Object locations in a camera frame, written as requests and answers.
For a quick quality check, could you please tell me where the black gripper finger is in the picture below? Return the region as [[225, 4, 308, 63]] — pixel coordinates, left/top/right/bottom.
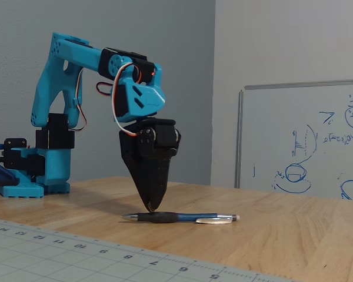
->
[[138, 126, 177, 213], [121, 151, 150, 212]]

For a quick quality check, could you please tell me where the white red arm servo cable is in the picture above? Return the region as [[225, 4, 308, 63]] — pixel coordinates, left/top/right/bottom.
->
[[69, 67, 88, 132]]

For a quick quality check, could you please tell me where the whiteboard with blue drawings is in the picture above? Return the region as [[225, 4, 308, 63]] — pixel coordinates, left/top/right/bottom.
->
[[234, 78, 353, 202]]

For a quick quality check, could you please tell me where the grey gridded cutting mat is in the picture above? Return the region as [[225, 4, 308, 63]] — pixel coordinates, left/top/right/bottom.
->
[[0, 217, 301, 282]]

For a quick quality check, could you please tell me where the white red wrist servo cable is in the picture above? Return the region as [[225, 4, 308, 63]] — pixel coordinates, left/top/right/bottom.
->
[[95, 62, 143, 138]]

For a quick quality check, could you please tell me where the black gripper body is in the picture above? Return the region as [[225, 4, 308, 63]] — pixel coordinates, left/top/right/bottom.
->
[[118, 116, 182, 157]]

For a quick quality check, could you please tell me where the dark blue table clamp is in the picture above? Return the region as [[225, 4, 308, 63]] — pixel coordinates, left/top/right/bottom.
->
[[0, 157, 20, 187]]

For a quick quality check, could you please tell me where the blue pen with black grip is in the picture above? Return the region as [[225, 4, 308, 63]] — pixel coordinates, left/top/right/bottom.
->
[[121, 211, 241, 226]]

